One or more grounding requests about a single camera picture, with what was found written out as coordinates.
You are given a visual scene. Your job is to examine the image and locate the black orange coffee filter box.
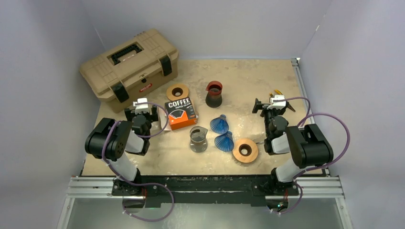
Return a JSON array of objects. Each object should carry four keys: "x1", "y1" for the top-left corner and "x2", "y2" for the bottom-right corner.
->
[{"x1": 164, "y1": 97, "x2": 198, "y2": 130}]

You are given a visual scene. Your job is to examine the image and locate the aluminium frame rail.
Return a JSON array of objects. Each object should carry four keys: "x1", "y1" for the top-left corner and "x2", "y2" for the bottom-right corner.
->
[{"x1": 66, "y1": 177, "x2": 345, "y2": 198}]

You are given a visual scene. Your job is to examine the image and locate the tan plastic toolbox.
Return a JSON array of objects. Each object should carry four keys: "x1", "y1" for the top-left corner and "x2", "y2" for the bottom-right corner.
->
[{"x1": 79, "y1": 29, "x2": 180, "y2": 113}]

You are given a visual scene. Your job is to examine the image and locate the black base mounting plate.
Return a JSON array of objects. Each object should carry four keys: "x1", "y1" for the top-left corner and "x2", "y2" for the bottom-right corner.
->
[{"x1": 112, "y1": 175, "x2": 299, "y2": 208}]

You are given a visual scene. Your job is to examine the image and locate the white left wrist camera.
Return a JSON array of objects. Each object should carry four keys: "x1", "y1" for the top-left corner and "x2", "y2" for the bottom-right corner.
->
[{"x1": 133, "y1": 98, "x2": 150, "y2": 114}]

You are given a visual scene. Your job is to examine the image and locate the yellow black pliers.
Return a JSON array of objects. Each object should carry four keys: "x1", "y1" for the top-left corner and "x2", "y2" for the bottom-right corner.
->
[{"x1": 269, "y1": 90, "x2": 283, "y2": 97}]

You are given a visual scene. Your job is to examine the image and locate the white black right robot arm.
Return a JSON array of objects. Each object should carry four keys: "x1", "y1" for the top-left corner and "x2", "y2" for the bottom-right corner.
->
[{"x1": 252, "y1": 96, "x2": 334, "y2": 194}]

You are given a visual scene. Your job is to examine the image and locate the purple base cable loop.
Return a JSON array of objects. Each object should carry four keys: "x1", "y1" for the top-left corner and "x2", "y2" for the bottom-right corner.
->
[{"x1": 121, "y1": 185, "x2": 175, "y2": 223}]

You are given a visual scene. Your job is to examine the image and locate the clear glass carafe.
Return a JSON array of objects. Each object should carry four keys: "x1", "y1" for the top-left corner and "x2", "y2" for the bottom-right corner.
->
[{"x1": 190, "y1": 126, "x2": 208, "y2": 153}]

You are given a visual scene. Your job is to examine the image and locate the blue glass dripper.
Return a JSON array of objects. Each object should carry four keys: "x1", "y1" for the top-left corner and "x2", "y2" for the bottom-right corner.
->
[
  {"x1": 210, "y1": 114, "x2": 229, "y2": 135},
  {"x1": 214, "y1": 131, "x2": 234, "y2": 152}
]

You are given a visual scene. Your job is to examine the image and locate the white paper coffee filters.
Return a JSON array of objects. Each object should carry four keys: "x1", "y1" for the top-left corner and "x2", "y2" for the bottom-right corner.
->
[{"x1": 159, "y1": 109, "x2": 171, "y2": 131}]

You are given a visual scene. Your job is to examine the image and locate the dark carafe with red rim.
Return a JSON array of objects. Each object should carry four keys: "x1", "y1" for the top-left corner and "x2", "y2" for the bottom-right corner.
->
[{"x1": 205, "y1": 81, "x2": 223, "y2": 108}]

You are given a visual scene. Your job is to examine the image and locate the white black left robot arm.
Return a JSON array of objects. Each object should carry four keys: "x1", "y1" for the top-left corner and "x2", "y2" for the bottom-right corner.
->
[{"x1": 85, "y1": 104, "x2": 159, "y2": 195}]

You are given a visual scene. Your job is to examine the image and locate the wooden dripper ring holder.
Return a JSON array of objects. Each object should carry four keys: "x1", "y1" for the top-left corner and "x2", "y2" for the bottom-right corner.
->
[{"x1": 166, "y1": 83, "x2": 190, "y2": 101}]

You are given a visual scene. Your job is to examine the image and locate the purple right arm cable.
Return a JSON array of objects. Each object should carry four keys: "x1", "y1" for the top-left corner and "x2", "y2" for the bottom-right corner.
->
[{"x1": 278, "y1": 96, "x2": 351, "y2": 181}]

